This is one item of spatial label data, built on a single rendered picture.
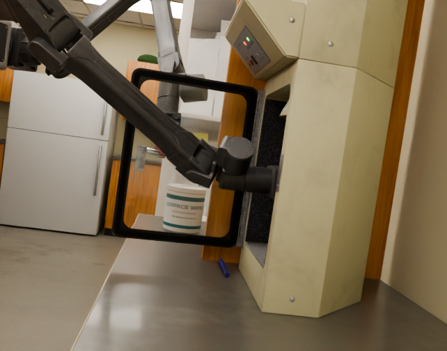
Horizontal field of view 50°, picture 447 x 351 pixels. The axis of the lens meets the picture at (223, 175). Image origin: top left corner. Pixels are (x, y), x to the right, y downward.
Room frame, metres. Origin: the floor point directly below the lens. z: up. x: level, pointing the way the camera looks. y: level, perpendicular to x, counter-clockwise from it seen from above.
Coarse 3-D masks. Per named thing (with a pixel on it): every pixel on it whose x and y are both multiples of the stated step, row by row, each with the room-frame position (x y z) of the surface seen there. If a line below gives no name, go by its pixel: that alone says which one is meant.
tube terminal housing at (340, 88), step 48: (336, 0) 0.89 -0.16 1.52; (384, 0) 0.95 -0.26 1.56; (336, 48) 0.89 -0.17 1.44; (384, 48) 0.98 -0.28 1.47; (288, 96) 1.11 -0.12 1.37; (336, 96) 0.89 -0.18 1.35; (384, 96) 1.01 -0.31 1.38; (288, 144) 0.88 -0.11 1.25; (336, 144) 0.89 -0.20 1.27; (384, 144) 1.04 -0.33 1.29; (288, 192) 0.88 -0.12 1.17; (336, 192) 0.89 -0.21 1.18; (288, 240) 0.88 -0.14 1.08; (336, 240) 0.91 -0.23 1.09; (288, 288) 0.89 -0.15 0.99; (336, 288) 0.94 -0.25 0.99
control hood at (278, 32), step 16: (240, 0) 0.91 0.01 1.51; (256, 0) 0.87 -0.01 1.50; (272, 0) 0.87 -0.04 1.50; (288, 0) 0.88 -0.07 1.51; (240, 16) 0.96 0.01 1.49; (256, 16) 0.87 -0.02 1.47; (272, 16) 0.87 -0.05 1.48; (288, 16) 0.88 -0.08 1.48; (240, 32) 1.03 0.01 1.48; (256, 32) 0.93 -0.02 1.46; (272, 32) 0.87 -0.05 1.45; (288, 32) 0.88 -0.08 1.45; (272, 48) 0.91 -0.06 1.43; (288, 48) 0.88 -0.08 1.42; (272, 64) 0.98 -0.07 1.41
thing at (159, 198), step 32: (160, 96) 1.14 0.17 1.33; (192, 96) 1.15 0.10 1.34; (224, 96) 1.17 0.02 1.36; (192, 128) 1.15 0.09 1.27; (224, 128) 1.17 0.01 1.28; (160, 160) 1.14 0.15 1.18; (128, 192) 1.13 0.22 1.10; (160, 192) 1.14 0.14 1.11; (192, 192) 1.16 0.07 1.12; (224, 192) 1.17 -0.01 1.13; (128, 224) 1.13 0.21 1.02; (160, 224) 1.14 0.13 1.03; (192, 224) 1.16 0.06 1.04; (224, 224) 1.18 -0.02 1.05
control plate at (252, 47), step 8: (248, 32) 0.98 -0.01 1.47; (240, 40) 1.07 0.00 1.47; (248, 40) 1.02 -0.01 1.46; (256, 40) 0.97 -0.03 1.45; (240, 48) 1.12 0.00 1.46; (248, 48) 1.06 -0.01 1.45; (256, 48) 1.00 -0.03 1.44; (248, 56) 1.11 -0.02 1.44; (264, 56) 0.99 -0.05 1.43; (248, 64) 1.15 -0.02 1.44; (264, 64) 1.03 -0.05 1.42; (256, 72) 1.14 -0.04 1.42
